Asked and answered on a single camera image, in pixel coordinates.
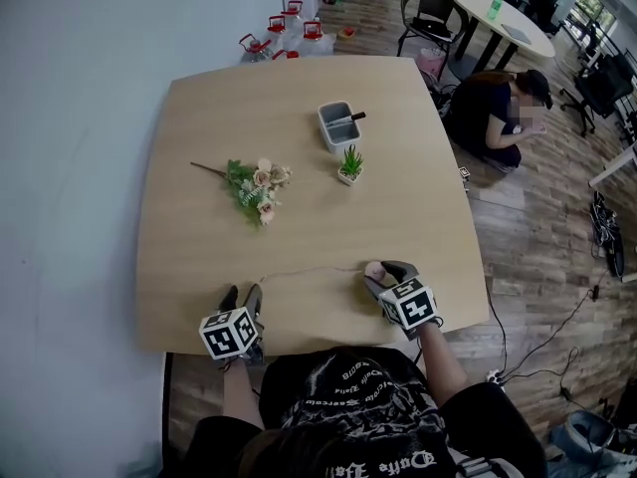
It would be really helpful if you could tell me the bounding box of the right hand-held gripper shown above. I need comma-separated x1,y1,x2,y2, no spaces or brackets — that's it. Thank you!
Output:
361,260,445,344

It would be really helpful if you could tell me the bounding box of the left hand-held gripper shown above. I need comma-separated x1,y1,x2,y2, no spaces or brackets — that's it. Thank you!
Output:
198,282,266,366

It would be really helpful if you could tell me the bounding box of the person's right forearm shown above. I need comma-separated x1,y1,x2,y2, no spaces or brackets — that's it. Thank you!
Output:
420,329,470,408

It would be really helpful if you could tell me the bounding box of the person's left forearm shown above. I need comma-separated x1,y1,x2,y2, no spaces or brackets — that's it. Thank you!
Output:
222,358,266,430

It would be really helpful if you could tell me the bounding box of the artificial pink flower bouquet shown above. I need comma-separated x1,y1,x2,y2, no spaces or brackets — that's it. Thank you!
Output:
189,156,294,230

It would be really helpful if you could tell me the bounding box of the small potted green plant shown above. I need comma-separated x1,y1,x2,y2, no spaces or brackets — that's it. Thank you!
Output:
336,144,365,187

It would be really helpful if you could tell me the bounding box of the person's black printed shirt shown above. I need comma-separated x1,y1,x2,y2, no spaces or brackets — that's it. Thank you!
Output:
183,346,548,478

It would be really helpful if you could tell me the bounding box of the grey white divided container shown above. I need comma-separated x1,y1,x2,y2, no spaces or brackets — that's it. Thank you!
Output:
317,100,362,155

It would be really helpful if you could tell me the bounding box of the pink bag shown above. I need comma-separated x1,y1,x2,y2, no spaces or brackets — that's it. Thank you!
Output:
416,47,447,82

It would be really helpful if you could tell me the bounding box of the long white-legged desk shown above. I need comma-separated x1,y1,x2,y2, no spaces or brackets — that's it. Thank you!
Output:
588,144,637,189

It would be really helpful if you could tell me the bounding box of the grey laptop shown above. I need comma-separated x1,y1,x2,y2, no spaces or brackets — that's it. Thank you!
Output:
500,22,533,45

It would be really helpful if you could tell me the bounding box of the black chair near round table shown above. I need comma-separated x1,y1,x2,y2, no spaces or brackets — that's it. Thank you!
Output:
396,0,471,60

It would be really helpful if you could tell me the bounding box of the black office chair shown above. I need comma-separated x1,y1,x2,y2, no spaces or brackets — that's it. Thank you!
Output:
559,52,636,139
526,0,564,35

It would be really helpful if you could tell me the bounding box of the round white table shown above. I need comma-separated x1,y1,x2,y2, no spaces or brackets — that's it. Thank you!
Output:
446,0,556,75

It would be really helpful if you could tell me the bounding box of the thick black cable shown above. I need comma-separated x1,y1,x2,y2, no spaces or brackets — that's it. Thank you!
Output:
485,296,510,378

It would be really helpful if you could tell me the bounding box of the black-handled knife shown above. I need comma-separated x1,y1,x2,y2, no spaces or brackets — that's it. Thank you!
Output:
325,111,367,126

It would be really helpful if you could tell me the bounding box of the thin black cable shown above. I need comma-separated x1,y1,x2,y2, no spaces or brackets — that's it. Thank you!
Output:
502,271,611,383

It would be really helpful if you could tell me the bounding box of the grey shoulder strap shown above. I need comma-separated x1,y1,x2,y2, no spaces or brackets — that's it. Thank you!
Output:
455,455,500,478

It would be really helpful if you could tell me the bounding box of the tangled black cable bundle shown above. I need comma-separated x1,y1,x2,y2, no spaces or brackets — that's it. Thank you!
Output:
589,189,626,281

